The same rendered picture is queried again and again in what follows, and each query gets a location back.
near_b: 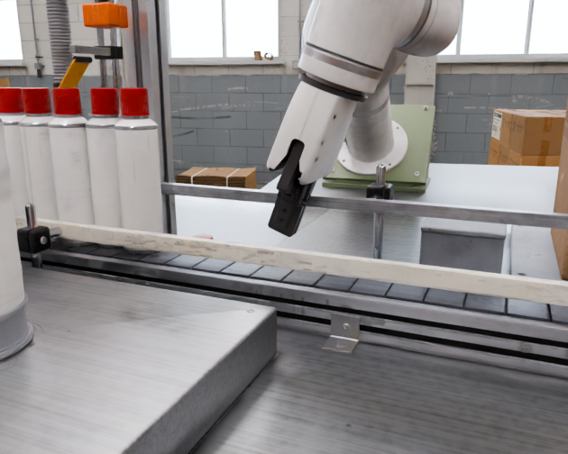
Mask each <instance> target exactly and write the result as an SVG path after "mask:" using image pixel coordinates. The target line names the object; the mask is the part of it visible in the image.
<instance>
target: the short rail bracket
mask: <svg viewBox="0 0 568 454"><path fill-rule="evenodd" d="M25 214H26V222H27V226H26V227H23V228H20V229H18V230H17V241H18V247H19V251H21V252H27V253H31V258H32V267H33V268H41V269H43V268H42V261H41V252H42V251H45V250H48V249H50V247H51V239H50V228H49V227H47V226H41V225H38V223H37V216H36V208H35V204H27V205H26V206H25Z"/></svg>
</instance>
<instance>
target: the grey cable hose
mask: <svg viewBox="0 0 568 454"><path fill-rule="evenodd" d="M45 1H47V2H46V8H48V9H47V15H48V16H47V18H48V19H49V20H48V22H49V23H48V25H49V26H50V27H48V28H49V29H50V30H49V32H50V33H49V35H50V43H51V44H50V46H51V48H50V49H51V51H50V52H51V53H52V54H51V56H52V58H51V59H53V61H52V63H53V64H52V66H53V67H54V68H52V69H54V71H53V73H54V74H53V76H54V79H55V81H54V83H53V87H59V85H60V83H61V81H62V79H63V78H64V76H65V75H66V73H67V71H68V69H69V66H70V65H71V63H72V61H73V58H72V57H73V55H72V53H70V51H69V45H72V44H71V43H72V41H71V40H72V38H70V37H71V31H70V30H71V28H70V27H69V26H70V24H69V23H70V21H69V19H70V18H69V14H68V13H69V10H68V9H69V7H68V5H69V4H68V1H69V0H45Z"/></svg>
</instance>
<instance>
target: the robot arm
mask: <svg viewBox="0 0 568 454"><path fill-rule="evenodd" d="M460 21H461V4H460V0H313V2H312V4H311V6H310V9H309V11H308V14H307V18H306V21H305V24H304V29H303V33H302V51H303V52H302V55H301V58H300V61H299V63H298V66H299V67H300V68H302V69H303V70H305V71H306V72H307V73H303V72H302V73H300V74H299V77H298V78H299V79H300V80H302V81H301V82H300V84H299V86H298V89H297V91H296V93H295V94H294V96H293V98H292V100H291V102H290V104H289V108H288V110H287V111H286V114H285V116H284V119H283V121H282V124H281V126H280V128H279V132H278V135H277V137H276V140H275V142H274V144H273V147H272V149H271V152H270V156H269V158H268V161H267V168H268V170H270V171H275V170H278V169H281V168H284V169H283V171H282V174H281V176H280V178H279V182H278V184H277V186H276V189H278V190H279V192H278V197H277V200H276V202H275V205H274V207H273V210H272V213H271V216H270V220H269V222H268V226H269V228H271V229H272V230H274V231H276V232H279V233H281V234H283V235H285V236H288V237H291V236H293V235H294V234H296V233H297V231H298V227H299V225H300V223H301V220H302V217H303V214H304V212H305V210H306V207H307V204H304V203H303V202H305V203H307V202H308V200H309V198H310V196H311V194H312V192H313V189H314V187H315V185H316V181H317V180H318V179H320V178H322V177H325V176H326V175H328V174H329V173H330V172H331V170H332V169H333V167H334V164H335V162H336V160H337V159H338V161H339V163H340V164H341V165H342V166H343V168H345V169H346V170H348V171H350V172H352V173H354V174H356V175H360V176H376V167H377V166H378V165H379V164H383V165H385V166H386V172H388V171H390V170H392V169H393V168H394V167H396V166H397V165H398V164H399V163H400V162H401V160H403V158H404V157H405V155H406V153H407V150H408V137H407V135H406V133H405V131H404V130H403V128H402V127H401V126H400V125H399V124H397V123H395V122H394V121H392V119H391V110H390V100H389V80H390V79H391V78H392V76H393V75H394V74H395V73H396V72H397V71H398V69H399V68H400V67H401V65H402V64H403V63H404V61H405V60H406V58H407V57H408V55H412V56H418V57H432V56H434V55H436V54H439V53H441V52H442V51H444V50H445V49H447V48H448V47H449V46H450V45H451V43H452V42H453V40H454V39H455V36H456V34H457V32H458V30H459V26H460Z"/></svg>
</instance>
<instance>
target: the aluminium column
mask: <svg viewBox="0 0 568 454"><path fill-rule="evenodd" d="M122 3H123V5H125V6H126V7H127V17H128V28H124V41H125V54H126V67H127V79H128V87H141V83H140V66H139V50H138V36H137V22H136V12H135V1H134V0H122ZM138 11H139V25H140V40H141V54H142V82H143V87H145V88H147V89H148V100H149V113H150V115H149V119H151V120H153V121H154V122H155V123H156V124H157V125H158V141H159V156H160V181H161V182H166V183H175V182H174V165H173V148H172V129H171V112H170V95H169V61H168V43H167V26H166V8H165V0H138ZM161 202H162V218H163V233H165V234H173V235H177V217H176V200H175V196H174V195H164V194H161Z"/></svg>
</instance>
